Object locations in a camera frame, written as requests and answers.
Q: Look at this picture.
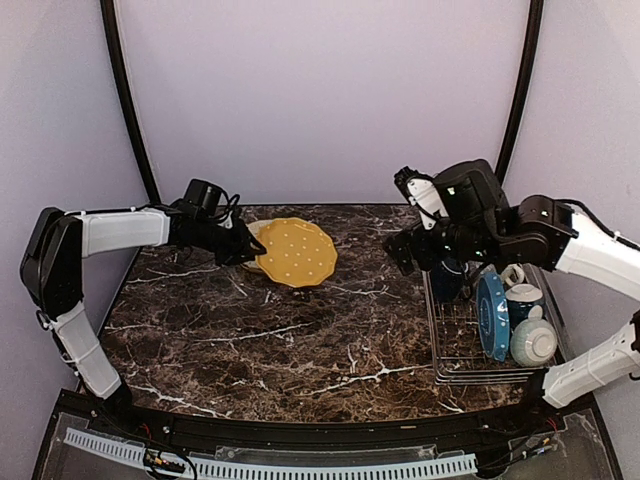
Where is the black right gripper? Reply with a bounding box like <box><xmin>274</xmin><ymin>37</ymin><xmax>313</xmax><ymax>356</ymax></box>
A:
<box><xmin>382</xmin><ymin>215</ymin><xmax>503</xmax><ymax>275</ymax></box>

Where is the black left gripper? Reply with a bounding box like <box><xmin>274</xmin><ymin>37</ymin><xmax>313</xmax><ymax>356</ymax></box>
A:
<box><xmin>187</xmin><ymin>216</ymin><xmax>267</xmax><ymax>265</ymax></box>

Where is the cream bird pattern plate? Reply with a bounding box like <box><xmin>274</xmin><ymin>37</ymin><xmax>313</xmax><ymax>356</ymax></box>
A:
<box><xmin>242</xmin><ymin>220</ymin><xmax>272</xmax><ymax>274</ymax></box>

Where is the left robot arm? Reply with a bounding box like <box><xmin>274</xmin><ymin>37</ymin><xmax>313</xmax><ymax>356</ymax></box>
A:
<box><xmin>20</xmin><ymin>205</ymin><xmax>266</xmax><ymax>436</ymax></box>

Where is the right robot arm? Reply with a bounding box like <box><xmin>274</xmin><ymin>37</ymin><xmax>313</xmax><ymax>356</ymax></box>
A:
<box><xmin>383</xmin><ymin>195</ymin><xmax>639</xmax><ymax>434</ymax></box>

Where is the dark blue mug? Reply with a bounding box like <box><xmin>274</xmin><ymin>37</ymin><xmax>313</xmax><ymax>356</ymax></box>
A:
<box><xmin>430</xmin><ymin>258</ymin><xmax>469</xmax><ymax>303</ymax></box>

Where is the teal and white mug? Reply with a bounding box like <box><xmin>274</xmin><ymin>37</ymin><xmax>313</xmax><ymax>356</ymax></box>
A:
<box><xmin>500</xmin><ymin>264</ymin><xmax>544</xmax><ymax>330</ymax></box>

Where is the blue polka dot plate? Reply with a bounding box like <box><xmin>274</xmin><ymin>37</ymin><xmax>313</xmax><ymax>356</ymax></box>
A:
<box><xmin>476</xmin><ymin>272</ymin><xmax>511</xmax><ymax>363</ymax></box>

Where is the pale green ribbed bowl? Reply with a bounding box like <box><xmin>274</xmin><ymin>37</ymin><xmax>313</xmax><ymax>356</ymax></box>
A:
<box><xmin>510</xmin><ymin>319</ymin><xmax>558</xmax><ymax>367</ymax></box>

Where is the small circuit board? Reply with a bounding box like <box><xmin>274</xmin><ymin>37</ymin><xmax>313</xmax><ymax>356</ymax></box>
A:
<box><xmin>143</xmin><ymin>450</ymin><xmax>186</xmax><ymax>475</ymax></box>

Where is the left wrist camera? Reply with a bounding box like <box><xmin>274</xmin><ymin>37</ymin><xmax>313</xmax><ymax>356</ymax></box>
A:
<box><xmin>171</xmin><ymin>179</ymin><xmax>223</xmax><ymax>219</ymax></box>

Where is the metal wire dish rack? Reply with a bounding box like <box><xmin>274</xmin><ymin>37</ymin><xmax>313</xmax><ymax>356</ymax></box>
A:
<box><xmin>422</xmin><ymin>263</ymin><xmax>540</xmax><ymax>386</ymax></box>

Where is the black front rail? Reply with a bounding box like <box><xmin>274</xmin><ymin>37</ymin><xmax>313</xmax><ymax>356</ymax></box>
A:
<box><xmin>54</xmin><ymin>387</ymin><xmax>571</xmax><ymax>454</ymax></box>

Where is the white slotted cable duct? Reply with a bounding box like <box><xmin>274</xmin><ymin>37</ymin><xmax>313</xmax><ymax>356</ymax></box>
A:
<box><xmin>64</xmin><ymin>427</ymin><xmax>478</xmax><ymax>480</ymax></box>

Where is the black frame post right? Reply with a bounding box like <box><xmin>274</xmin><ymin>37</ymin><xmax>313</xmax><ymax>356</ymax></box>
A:
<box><xmin>495</xmin><ymin>0</ymin><xmax>545</xmax><ymax>185</ymax></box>

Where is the black frame post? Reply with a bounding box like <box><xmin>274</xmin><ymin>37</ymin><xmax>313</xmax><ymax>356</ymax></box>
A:
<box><xmin>99</xmin><ymin>0</ymin><xmax>161</xmax><ymax>203</ymax></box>
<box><xmin>495</xmin><ymin>0</ymin><xmax>545</xmax><ymax>185</ymax></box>

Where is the black frame post left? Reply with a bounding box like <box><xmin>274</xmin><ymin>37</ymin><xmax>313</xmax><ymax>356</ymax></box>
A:
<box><xmin>99</xmin><ymin>0</ymin><xmax>161</xmax><ymax>203</ymax></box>

